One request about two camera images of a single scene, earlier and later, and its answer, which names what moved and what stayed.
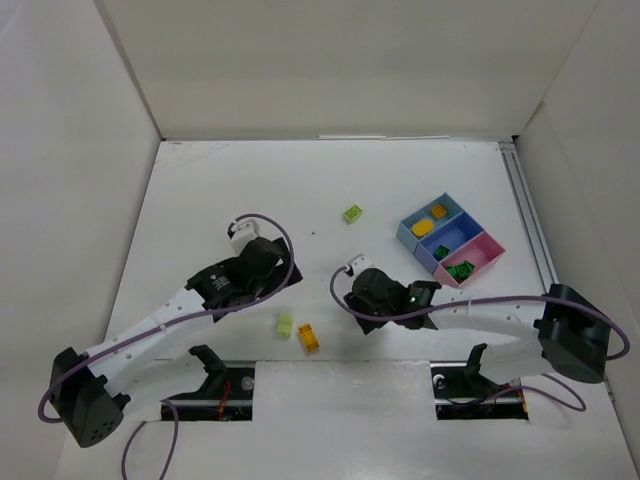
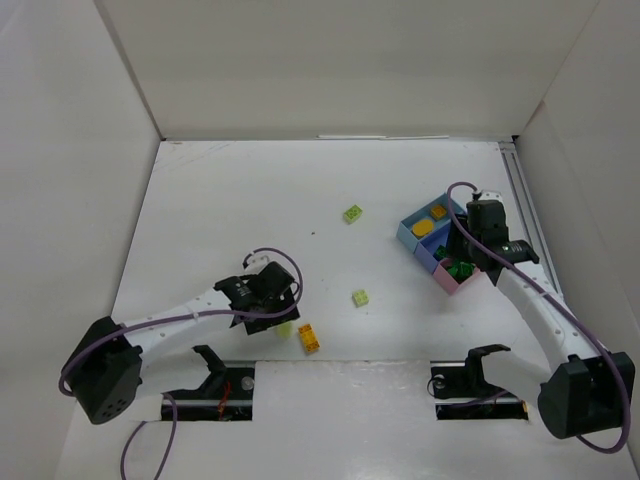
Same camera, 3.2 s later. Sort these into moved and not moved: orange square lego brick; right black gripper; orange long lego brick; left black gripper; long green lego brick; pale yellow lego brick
Moved: right black gripper; left black gripper
Not moved: pale yellow lego brick; orange square lego brick; orange long lego brick; long green lego brick
